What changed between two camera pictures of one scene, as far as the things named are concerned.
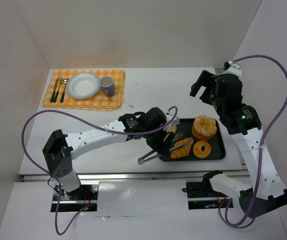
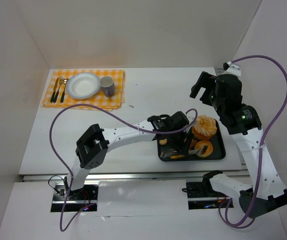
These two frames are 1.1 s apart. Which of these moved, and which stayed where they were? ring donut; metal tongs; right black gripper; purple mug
Moved: metal tongs
Stayed: purple mug; ring donut; right black gripper
